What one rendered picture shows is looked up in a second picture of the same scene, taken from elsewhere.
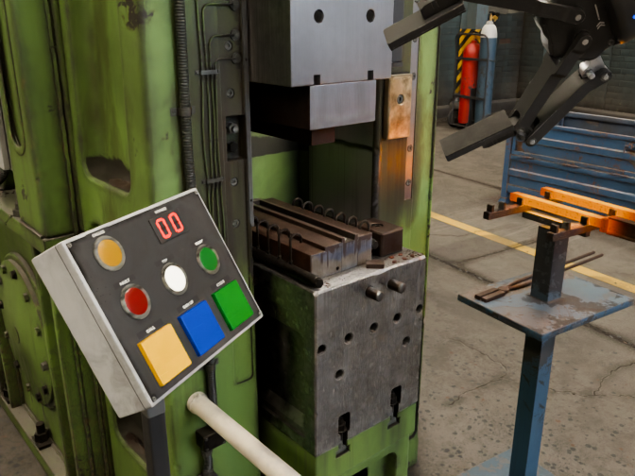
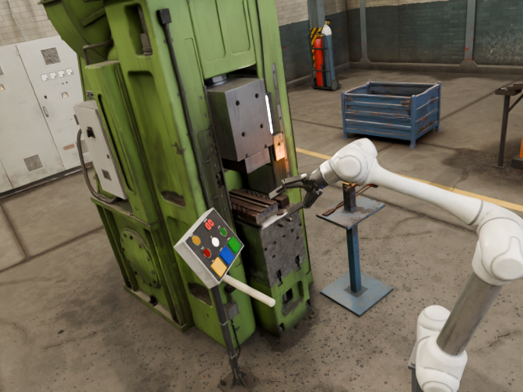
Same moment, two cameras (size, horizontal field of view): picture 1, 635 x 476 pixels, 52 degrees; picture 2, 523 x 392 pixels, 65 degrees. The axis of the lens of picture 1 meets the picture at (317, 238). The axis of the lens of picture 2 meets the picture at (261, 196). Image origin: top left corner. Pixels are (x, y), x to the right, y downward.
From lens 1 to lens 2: 1.08 m
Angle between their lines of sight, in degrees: 6
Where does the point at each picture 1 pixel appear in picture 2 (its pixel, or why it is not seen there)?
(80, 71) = (153, 161)
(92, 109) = (159, 173)
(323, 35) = (246, 140)
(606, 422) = (393, 249)
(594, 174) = (388, 118)
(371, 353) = (284, 246)
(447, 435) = (325, 267)
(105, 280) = (197, 249)
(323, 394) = (269, 264)
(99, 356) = (200, 271)
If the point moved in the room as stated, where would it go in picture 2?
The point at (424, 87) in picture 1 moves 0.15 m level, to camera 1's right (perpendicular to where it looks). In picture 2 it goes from (288, 134) to (309, 131)
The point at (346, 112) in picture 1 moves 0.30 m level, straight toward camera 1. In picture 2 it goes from (259, 162) to (261, 183)
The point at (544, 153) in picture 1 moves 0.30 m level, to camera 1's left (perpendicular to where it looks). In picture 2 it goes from (362, 110) to (342, 113)
